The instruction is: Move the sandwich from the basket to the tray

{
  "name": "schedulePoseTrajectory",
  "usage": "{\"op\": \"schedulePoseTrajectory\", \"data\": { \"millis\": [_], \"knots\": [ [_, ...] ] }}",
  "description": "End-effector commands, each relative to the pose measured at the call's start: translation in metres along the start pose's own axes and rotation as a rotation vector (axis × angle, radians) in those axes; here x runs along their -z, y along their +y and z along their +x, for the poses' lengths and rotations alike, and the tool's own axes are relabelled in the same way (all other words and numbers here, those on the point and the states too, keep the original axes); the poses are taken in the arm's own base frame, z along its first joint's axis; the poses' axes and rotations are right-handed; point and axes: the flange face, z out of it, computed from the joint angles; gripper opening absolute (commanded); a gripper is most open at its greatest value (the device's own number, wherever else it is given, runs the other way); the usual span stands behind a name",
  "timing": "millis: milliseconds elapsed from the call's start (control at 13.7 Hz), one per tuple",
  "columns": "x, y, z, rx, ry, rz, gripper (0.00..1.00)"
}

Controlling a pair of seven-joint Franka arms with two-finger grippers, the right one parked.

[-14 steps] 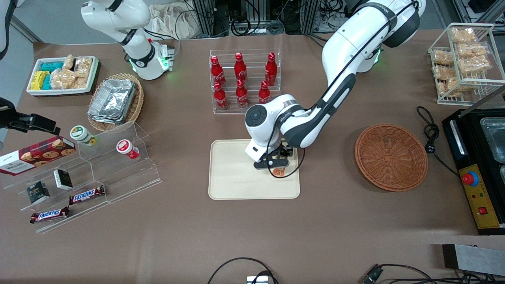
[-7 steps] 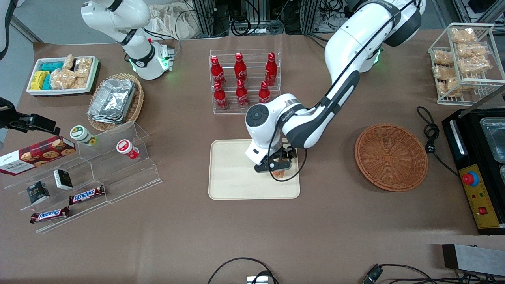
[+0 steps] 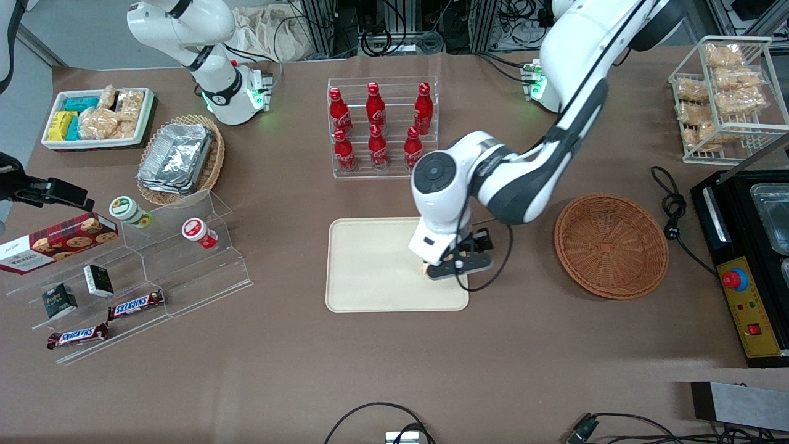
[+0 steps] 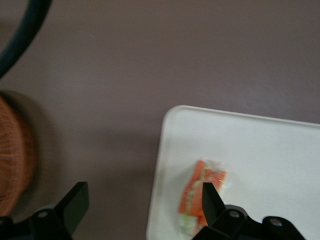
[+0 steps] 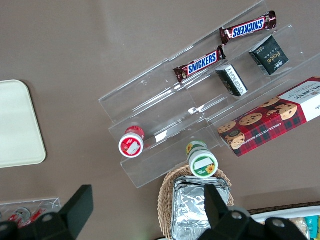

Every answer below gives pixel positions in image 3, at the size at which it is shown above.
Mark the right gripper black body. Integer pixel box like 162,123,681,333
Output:
0,153,30,204

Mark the white rectangular snack tray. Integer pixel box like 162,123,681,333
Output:
41,88,155,152

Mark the beige plastic serving tray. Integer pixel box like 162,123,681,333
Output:
325,216,470,313

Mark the oval tan wicker basket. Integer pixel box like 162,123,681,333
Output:
136,114,226,207

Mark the round brown wicker basket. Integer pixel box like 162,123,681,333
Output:
554,194,670,301

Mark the red tartan cookie box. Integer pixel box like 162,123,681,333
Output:
0,212,120,276

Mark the green lidded yogurt cup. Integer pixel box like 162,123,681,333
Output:
109,195,153,229

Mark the yellow snack packet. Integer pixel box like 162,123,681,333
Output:
47,110,78,142

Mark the black box with white label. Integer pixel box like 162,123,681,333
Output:
83,263,115,299

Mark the red cola bottle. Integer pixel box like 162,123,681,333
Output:
414,81,435,135
368,123,390,171
329,86,354,138
403,126,425,171
366,81,387,130
333,128,358,173

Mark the black box with gold print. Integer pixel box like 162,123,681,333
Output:
41,282,80,321

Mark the stack of foil containers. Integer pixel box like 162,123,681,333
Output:
136,123,215,195

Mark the clear acrylic step stand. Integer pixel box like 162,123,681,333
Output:
5,231,174,366
120,189,254,319

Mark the brown Snickers bar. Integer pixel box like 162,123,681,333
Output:
46,321,111,352
107,289,166,322

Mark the red lidded yogurt cup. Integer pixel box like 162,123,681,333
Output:
181,217,219,250

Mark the clear acrylic bottle rack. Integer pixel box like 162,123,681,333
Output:
327,76,439,180

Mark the beige cloth bag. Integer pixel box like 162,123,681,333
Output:
233,5,310,63

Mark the black appliance housing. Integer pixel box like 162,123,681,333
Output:
690,165,789,369

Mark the clear bag of fried snacks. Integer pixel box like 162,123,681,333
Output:
674,101,716,128
681,120,735,152
674,78,710,103
705,43,744,68
709,86,772,118
715,67,766,94

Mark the yellow control panel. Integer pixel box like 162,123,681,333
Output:
716,255,783,360

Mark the grey metal bar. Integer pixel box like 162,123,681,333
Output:
690,380,789,433

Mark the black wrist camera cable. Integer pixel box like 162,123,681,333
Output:
455,221,514,292

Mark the black looped cable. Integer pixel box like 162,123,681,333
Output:
323,401,436,444

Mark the coiled black cable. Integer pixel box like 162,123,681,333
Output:
360,27,393,57

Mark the black power cable with plug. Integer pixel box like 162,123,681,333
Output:
650,165,719,276

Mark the black connector with cable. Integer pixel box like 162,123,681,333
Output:
566,413,789,444

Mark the aluminium frame post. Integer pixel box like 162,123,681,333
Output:
301,0,338,57
470,0,499,54

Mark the white wire rack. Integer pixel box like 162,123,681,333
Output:
668,35,789,166

